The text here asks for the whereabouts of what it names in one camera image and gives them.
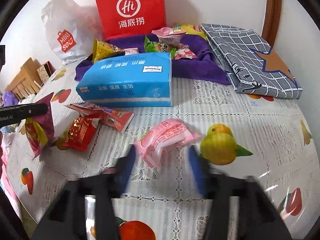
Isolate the lychee gummy snack packet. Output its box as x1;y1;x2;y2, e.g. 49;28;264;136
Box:
174;45;197;60

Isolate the fruit print tablecloth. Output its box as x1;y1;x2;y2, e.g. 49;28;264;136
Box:
7;64;319;239

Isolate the pink yellow snack packet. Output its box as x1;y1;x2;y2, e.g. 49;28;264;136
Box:
24;92;54;158

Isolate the wooden chair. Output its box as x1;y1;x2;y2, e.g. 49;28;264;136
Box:
5;57;43;100

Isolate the yellow triangular chip packet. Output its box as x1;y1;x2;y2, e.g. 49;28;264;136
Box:
93;40;124;63

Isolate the decorated brown box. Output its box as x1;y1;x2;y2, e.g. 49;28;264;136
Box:
36;61;56;84

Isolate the red paper bag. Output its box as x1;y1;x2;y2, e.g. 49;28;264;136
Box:
95;0;167;39

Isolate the red foil snack packet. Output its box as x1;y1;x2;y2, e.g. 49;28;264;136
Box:
63;113;100;152

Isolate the white Miniso plastic bag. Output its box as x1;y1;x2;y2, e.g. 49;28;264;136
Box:
41;0;103;65

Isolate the pink candy packet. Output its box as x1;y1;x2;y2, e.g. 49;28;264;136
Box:
151;27;186;46

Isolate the brown wooden door frame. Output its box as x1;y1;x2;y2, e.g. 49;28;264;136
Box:
261;0;282;47

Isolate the orange red flat packet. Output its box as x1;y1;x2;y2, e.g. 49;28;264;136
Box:
66;102;135;132

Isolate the yellow snack bag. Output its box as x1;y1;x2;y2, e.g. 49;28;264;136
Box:
173;24;207;40

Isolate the blue tissue pack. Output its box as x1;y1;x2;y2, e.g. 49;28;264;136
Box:
76;52;173;108

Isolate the green snack packet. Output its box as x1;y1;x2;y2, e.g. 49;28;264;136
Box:
144;36;176;59

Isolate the grey checkered folded cloth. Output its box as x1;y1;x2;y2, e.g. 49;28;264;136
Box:
200;23;303;99

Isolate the pink cake packet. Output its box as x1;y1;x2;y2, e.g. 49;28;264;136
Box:
134;119;201;167

